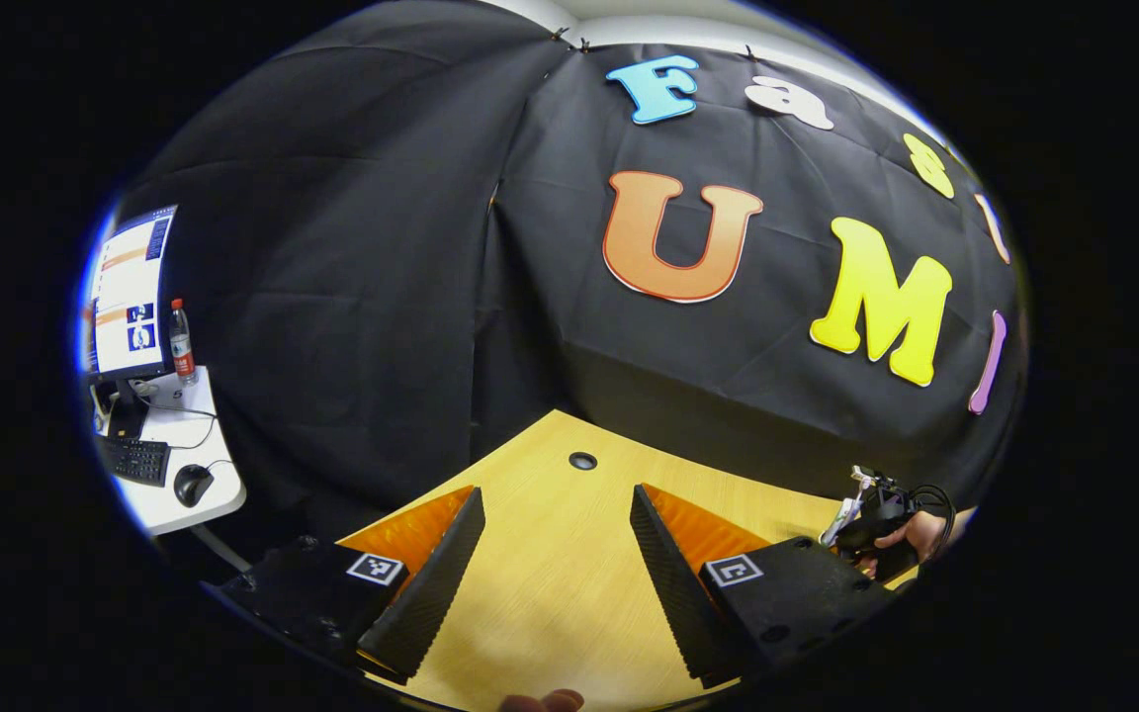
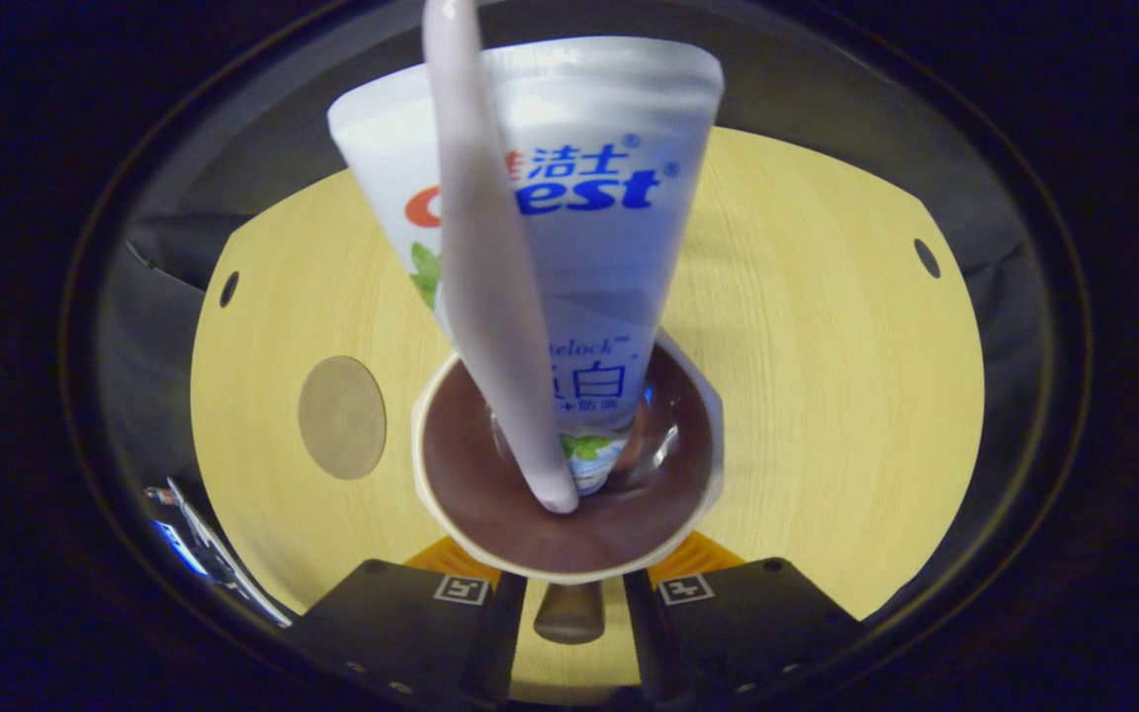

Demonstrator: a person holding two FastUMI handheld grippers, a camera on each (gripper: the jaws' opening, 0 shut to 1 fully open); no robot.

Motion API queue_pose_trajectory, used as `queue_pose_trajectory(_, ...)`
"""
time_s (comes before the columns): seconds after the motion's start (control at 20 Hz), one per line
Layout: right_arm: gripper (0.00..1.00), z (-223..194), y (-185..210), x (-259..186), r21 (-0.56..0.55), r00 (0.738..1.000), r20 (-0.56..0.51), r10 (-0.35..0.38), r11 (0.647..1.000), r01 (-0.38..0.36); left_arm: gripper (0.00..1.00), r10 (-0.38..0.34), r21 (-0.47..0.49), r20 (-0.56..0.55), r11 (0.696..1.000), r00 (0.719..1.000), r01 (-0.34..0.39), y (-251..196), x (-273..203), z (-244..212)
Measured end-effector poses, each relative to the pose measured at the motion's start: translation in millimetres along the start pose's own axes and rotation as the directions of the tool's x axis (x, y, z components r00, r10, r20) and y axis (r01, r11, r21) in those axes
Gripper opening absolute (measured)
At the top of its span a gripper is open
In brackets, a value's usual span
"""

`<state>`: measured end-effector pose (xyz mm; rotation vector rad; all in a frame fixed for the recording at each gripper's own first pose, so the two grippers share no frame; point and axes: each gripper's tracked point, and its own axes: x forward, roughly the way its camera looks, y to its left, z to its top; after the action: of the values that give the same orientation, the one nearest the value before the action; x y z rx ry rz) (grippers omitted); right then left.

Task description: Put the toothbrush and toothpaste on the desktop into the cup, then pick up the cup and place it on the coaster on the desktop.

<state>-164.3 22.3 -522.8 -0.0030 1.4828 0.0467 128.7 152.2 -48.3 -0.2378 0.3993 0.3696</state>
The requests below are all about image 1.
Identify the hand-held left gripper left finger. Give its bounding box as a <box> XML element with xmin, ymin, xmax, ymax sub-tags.
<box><xmin>202</xmin><ymin>485</ymin><xmax>486</xmax><ymax>685</ymax></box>

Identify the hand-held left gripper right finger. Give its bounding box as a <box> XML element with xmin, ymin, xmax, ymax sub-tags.
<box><xmin>629</xmin><ymin>483</ymin><xmax>902</xmax><ymax>690</ymax></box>

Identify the wooden desktop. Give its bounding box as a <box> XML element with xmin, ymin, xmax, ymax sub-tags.
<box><xmin>337</xmin><ymin>409</ymin><xmax>926</xmax><ymax>712</ymax></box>

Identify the black computer mouse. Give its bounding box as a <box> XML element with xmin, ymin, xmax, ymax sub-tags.
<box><xmin>173</xmin><ymin>464</ymin><xmax>216</xmax><ymax>509</ymax></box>

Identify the black keyboard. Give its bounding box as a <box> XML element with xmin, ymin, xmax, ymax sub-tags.
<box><xmin>95</xmin><ymin>435</ymin><xmax>172</xmax><ymax>488</ymax></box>

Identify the red label water bottle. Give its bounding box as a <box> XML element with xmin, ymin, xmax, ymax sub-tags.
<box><xmin>169</xmin><ymin>298</ymin><xmax>199</xmax><ymax>387</ymax></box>

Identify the computer monitor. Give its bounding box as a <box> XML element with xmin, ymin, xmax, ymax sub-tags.
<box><xmin>83</xmin><ymin>205</ymin><xmax>179</xmax><ymax>385</ymax></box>

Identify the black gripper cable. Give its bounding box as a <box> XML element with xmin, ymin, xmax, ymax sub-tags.
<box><xmin>911</xmin><ymin>484</ymin><xmax>957</xmax><ymax>567</ymax></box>

